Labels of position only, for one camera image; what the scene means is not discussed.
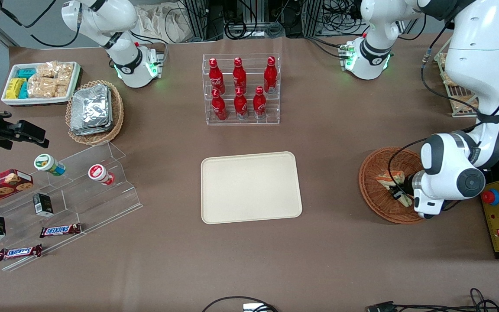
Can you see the teal snack pack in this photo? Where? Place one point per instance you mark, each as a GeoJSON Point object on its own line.
{"type": "Point", "coordinates": [26, 73]}
{"type": "Point", "coordinates": [23, 91]}

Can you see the clear bag of crackers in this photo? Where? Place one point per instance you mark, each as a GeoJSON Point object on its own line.
{"type": "Point", "coordinates": [41, 87]}
{"type": "Point", "coordinates": [65, 71]}
{"type": "Point", "coordinates": [450, 79]}
{"type": "Point", "coordinates": [61, 89]}
{"type": "Point", "coordinates": [46, 69]}
{"type": "Point", "coordinates": [464, 103]}

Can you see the round brown wicker basket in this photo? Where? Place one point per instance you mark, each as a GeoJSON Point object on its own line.
{"type": "Point", "coordinates": [373, 190]}

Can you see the aluminium frame profile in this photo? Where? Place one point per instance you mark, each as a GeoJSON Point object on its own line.
{"type": "Point", "coordinates": [314, 17]}
{"type": "Point", "coordinates": [197, 17]}

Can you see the brown Snickers bar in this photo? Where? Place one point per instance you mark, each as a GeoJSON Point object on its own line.
{"type": "Point", "coordinates": [61, 230]}
{"type": "Point", "coordinates": [20, 252]}

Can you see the red lid cup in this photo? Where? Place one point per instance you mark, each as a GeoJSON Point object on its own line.
{"type": "Point", "coordinates": [97, 172]}

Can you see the white rectangular snack tray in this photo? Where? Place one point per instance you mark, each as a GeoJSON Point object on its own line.
{"type": "Point", "coordinates": [37, 102]}

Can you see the stack of silver foil packs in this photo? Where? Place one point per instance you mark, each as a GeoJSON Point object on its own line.
{"type": "Point", "coordinates": [91, 108]}

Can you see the green lid cup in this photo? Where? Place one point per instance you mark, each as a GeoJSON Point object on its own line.
{"type": "Point", "coordinates": [43, 162]}

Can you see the red emergency stop button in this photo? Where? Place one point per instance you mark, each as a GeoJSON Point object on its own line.
{"type": "Point", "coordinates": [490, 197]}

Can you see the red cola bottle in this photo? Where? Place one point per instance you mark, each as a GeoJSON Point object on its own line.
{"type": "Point", "coordinates": [270, 76]}
{"type": "Point", "coordinates": [241, 105]}
{"type": "Point", "coordinates": [216, 77]}
{"type": "Point", "coordinates": [219, 107]}
{"type": "Point", "coordinates": [259, 105]}
{"type": "Point", "coordinates": [239, 76]}

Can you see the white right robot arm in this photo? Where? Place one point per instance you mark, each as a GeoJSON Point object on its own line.
{"type": "Point", "coordinates": [132, 65]}

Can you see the yellow snack pack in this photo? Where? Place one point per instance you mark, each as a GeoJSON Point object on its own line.
{"type": "Point", "coordinates": [13, 89]}

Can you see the white cloth bag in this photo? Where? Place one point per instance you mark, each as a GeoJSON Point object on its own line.
{"type": "Point", "coordinates": [163, 24]}

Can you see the triangular sandwich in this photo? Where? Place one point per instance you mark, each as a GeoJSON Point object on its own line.
{"type": "Point", "coordinates": [388, 177]}

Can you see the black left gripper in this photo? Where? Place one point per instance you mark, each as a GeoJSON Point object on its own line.
{"type": "Point", "coordinates": [406, 180]}

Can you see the clear acrylic step display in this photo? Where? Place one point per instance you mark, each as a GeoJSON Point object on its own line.
{"type": "Point", "coordinates": [119, 203]}

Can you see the small white device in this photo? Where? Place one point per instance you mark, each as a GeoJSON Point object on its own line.
{"type": "Point", "coordinates": [251, 307]}

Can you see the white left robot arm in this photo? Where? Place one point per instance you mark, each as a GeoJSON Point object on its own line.
{"type": "Point", "coordinates": [470, 65]}

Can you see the oval tan wicker basket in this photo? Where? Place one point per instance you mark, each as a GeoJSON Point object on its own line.
{"type": "Point", "coordinates": [118, 117]}

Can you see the clear acrylic bottle rack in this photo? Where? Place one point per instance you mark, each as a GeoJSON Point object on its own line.
{"type": "Point", "coordinates": [228, 122]}

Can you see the cream plastic tray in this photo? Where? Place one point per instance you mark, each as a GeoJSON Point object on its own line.
{"type": "Point", "coordinates": [249, 186]}

